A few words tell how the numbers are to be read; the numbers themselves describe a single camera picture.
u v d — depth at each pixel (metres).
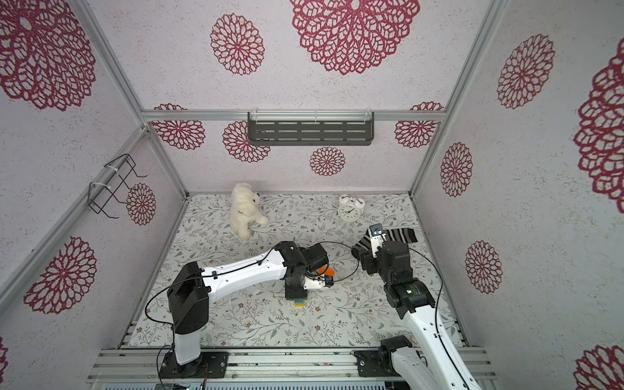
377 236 0.65
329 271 0.69
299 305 0.85
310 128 0.94
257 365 0.75
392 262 0.55
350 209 1.04
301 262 0.58
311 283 0.72
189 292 0.50
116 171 0.78
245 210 0.94
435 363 0.43
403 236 1.04
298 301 0.85
